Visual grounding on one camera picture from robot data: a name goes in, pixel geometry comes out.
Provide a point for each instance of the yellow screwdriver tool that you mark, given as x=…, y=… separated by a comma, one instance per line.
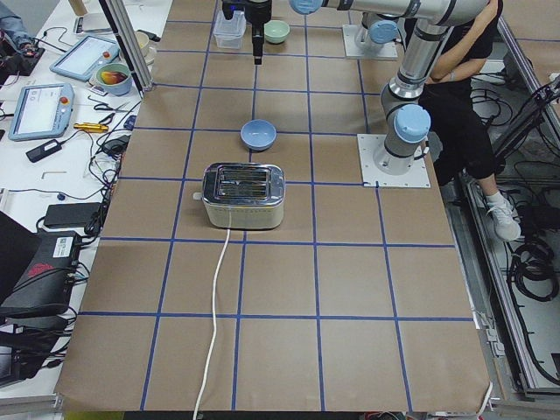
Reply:
x=91, y=127

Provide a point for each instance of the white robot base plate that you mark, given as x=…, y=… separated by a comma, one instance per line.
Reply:
x=380, y=169

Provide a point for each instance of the blue teach pendant tablet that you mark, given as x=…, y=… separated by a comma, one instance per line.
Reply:
x=82, y=59

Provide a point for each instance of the silver and cream toaster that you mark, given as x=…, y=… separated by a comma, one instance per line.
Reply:
x=248, y=196

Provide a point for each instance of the black computer box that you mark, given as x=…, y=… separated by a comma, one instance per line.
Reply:
x=46, y=285

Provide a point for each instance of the black cable bundle floor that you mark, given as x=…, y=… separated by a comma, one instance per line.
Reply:
x=532, y=261

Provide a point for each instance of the black scissors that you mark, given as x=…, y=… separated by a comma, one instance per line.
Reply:
x=104, y=106

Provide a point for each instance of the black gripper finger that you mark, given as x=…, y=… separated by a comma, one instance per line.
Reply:
x=258, y=53

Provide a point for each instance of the blue bowl with fruit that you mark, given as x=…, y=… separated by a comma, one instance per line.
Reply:
x=114, y=78

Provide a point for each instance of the green bowl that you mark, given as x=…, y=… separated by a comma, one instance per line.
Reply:
x=276, y=31

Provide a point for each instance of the black small remote device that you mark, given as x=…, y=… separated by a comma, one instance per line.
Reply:
x=44, y=150

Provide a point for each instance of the person in black clothes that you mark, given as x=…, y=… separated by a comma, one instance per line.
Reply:
x=447, y=98

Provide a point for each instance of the cream bowl on plate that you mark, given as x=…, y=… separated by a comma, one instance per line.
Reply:
x=148, y=51

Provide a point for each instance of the clear plastic container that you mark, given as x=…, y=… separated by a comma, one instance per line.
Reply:
x=228, y=34

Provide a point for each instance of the aluminium frame post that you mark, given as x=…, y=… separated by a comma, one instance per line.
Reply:
x=119, y=22

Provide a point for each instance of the black power adapter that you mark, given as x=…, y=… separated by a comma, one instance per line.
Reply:
x=76, y=215

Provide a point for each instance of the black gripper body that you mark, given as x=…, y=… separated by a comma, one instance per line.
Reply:
x=259, y=12

